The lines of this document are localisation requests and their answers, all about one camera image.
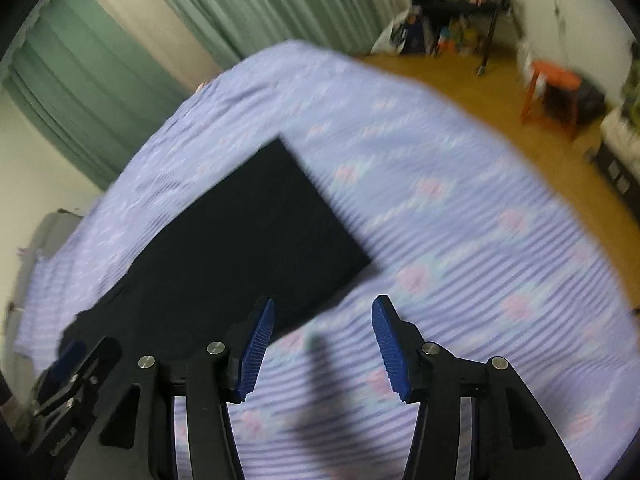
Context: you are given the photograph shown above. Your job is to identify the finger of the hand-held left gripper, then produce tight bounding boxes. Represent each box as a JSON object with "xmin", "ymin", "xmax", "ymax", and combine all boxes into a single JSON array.
[
  {"xmin": 39, "ymin": 339, "xmax": 87, "ymax": 398},
  {"xmin": 35, "ymin": 337, "xmax": 123, "ymax": 418}
]

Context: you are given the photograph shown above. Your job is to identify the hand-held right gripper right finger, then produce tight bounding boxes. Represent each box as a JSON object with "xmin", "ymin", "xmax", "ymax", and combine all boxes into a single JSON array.
[{"xmin": 371, "ymin": 295, "xmax": 583, "ymax": 480}]

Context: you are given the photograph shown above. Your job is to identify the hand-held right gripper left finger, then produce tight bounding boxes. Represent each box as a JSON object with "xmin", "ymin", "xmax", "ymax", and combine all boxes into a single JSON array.
[{"xmin": 65, "ymin": 297, "xmax": 276, "ymax": 480}]

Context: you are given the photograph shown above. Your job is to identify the black pants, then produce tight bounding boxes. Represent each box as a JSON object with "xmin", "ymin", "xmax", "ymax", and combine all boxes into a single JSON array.
[{"xmin": 60, "ymin": 137, "xmax": 373, "ymax": 361}]

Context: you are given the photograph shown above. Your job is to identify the grey padded headboard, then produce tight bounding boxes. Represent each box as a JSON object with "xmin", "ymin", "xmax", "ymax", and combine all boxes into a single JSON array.
[{"xmin": 17, "ymin": 209, "xmax": 83, "ymax": 273}]

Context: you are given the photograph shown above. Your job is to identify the purple striped bed cover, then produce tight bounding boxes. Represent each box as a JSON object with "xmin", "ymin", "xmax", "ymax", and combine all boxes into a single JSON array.
[{"xmin": 15, "ymin": 40, "xmax": 631, "ymax": 480}]

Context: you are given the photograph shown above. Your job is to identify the dark wooden rack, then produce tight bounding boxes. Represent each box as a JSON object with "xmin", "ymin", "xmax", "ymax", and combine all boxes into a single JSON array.
[{"xmin": 592, "ymin": 136, "xmax": 640, "ymax": 207}]

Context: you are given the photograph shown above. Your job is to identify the white cloth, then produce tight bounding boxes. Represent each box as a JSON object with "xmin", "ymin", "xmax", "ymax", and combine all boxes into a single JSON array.
[{"xmin": 600, "ymin": 105, "xmax": 640, "ymax": 162}]

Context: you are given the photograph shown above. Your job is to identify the black bag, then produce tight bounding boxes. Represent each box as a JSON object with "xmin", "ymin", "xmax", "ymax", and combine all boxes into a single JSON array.
[{"xmin": 545, "ymin": 77, "xmax": 609, "ymax": 129}]

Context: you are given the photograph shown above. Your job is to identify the orange stool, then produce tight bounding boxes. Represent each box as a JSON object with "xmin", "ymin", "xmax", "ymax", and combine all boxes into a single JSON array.
[{"xmin": 520, "ymin": 59, "xmax": 585, "ymax": 139}]

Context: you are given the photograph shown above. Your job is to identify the small white plastic bag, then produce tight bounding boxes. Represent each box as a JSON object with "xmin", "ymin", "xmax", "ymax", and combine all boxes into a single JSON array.
[{"xmin": 516, "ymin": 40, "xmax": 539, "ymax": 87}]

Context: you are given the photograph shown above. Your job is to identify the colourful toys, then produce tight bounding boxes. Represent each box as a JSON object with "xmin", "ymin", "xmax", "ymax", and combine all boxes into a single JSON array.
[{"xmin": 435, "ymin": 19, "xmax": 482, "ymax": 57}]

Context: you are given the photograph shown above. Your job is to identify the beige sheer curtain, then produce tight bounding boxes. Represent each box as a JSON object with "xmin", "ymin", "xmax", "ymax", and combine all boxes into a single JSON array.
[{"xmin": 75, "ymin": 0, "xmax": 237, "ymax": 92}]

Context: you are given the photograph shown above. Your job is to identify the black chair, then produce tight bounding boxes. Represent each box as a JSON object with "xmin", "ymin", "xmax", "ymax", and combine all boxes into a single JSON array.
[{"xmin": 425, "ymin": 0, "xmax": 512, "ymax": 77}]

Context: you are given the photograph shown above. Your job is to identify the green clothing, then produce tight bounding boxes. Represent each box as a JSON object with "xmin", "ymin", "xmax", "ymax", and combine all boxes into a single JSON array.
[{"xmin": 620, "ymin": 66, "xmax": 640, "ymax": 112}]

